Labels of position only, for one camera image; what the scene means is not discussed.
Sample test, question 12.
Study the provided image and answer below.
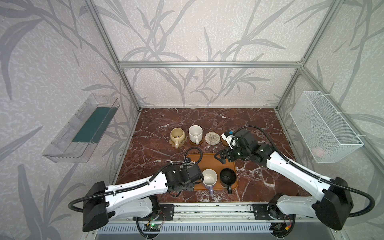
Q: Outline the clear plastic wall bin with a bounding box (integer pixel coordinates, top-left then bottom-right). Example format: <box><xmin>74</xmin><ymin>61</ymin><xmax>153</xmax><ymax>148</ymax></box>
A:
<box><xmin>43</xmin><ymin>94</ymin><xmax>120</xmax><ymax>163</ymax></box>

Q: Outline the woven multicolour round coaster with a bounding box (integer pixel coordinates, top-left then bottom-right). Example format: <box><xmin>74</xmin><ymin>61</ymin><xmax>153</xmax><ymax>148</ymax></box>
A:
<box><xmin>205</xmin><ymin>132</ymin><xmax>221</xmax><ymax>146</ymax></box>

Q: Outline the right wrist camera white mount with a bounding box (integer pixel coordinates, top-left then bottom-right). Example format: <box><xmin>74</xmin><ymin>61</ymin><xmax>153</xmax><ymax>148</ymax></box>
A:
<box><xmin>221</xmin><ymin>130</ymin><xmax>239</xmax><ymax>149</ymax></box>

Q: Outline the white speckled mug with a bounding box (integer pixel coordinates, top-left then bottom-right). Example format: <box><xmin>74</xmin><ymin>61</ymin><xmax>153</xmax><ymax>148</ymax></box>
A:
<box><xmin>189</xmin><ymin>125</ymin><xmax>203</xmax><ymax>145</ymax></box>

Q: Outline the round wooden saucer coaster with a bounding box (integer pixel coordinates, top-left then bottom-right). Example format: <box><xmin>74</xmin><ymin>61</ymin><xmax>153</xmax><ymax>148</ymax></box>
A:
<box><xmin>221</xmin><ymin>133</ymin><xmax>232</xmax><ymax>147</ymax></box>

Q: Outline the green circuit board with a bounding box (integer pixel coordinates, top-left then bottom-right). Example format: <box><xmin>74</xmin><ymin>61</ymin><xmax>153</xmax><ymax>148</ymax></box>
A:
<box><xmin>143</xmin><ymin>224</ymin><xmax>162</xmax><ymax>232</ymax></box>

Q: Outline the dark round wooden coaster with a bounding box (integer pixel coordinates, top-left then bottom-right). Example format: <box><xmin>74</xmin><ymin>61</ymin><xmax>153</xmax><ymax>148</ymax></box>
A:
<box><xmin>187</xmin><ymin>136</ymin><xmax>205</xmax><ymax>146</ymax></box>

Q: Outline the right electronics board with wires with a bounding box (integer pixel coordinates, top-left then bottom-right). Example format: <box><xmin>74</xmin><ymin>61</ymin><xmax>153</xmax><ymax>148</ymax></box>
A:
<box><xmin>270</xmin><ymin>223</ymin><xmax>292</xmax><ymax>234</ymax></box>

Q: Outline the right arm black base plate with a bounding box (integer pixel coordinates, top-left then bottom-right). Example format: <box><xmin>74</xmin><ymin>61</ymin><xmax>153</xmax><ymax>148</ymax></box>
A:
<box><xmin>250</xmin><ymin>203</ymin><xmax>296</xmax><ymax>221</ymax></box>

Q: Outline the black mug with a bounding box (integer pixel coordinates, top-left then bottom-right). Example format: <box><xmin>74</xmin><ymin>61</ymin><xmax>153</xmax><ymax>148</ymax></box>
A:
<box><xmin>220</xmin><ymin>168</ymin><xmax>237</xmax><ymax>194</ymax></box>

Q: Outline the pink object in basket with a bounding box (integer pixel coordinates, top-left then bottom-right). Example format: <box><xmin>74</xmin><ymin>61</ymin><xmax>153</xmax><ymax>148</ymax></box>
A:
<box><xmin>311</xmin><ymin>147</ymin><xmax>328</xmax><ymax>159</ymax></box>

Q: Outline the purple mug white inside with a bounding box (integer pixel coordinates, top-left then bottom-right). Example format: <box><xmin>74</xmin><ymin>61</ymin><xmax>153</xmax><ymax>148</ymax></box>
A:
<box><xmin>202</xmin><ymin>169</ymin><xmax>218</xmax><ymax>196</ymax></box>

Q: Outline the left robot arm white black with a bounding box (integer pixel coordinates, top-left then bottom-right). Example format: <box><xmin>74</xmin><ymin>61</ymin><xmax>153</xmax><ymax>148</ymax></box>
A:
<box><xmin>68</xmin><ymin>163</ymin><xmax>204</xmax><ymax>232</ymax></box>

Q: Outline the aluminium front rail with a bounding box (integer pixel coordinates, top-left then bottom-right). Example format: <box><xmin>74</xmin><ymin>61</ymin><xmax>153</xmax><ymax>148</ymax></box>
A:
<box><xmin>86</xmin><ymin>201</ymin><xmax>340</xmax><ymax>224</ymax></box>

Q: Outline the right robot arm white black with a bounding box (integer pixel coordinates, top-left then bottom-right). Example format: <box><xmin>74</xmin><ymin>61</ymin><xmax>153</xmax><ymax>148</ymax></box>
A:
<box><xmin>215</xmin><ymin>127</ymin><xmax>376</xmax><ymax>231</ymax></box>

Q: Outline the beige glazed mug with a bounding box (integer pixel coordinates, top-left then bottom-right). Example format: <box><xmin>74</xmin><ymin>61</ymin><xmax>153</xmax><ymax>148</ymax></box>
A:
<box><xmin>170</xmin><ymin>128</ymin><xmax>186</xmax><ymax>139</ymax></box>

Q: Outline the white wire mesh basket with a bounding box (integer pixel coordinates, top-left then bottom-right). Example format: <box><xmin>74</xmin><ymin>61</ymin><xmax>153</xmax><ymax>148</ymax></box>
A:
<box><xmin>290</xmin><ymin>91</ymin><xmax>364</xmax><ymax>164</ymax></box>

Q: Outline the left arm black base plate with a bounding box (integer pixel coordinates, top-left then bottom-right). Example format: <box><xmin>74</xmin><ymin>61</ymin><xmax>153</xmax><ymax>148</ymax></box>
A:
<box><xmin>133</xmin><ymin>204</ymin><xmax>175</xmax><ymax>222</ymax></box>

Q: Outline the orange rectangular tray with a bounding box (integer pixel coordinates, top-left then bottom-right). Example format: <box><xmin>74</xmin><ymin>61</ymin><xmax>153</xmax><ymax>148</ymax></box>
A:
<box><xmin>187</xmin><ymin>154</ymin><xmax>239</xmax><ymax>191</ymax></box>

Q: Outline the flower-shaped cork coaster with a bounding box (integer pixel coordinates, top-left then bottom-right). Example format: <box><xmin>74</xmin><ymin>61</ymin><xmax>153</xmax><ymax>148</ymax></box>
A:
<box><xmin>169</xmin><ymin>138</ymin><xmax>187</xmax><ymax>149</ymax></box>

